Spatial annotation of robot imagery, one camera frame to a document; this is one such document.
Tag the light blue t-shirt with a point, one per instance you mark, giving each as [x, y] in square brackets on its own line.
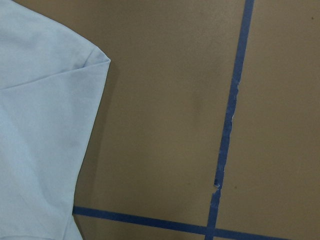
[51, 83]

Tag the blue tape grid lines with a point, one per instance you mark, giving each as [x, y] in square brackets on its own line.
[210, 126]

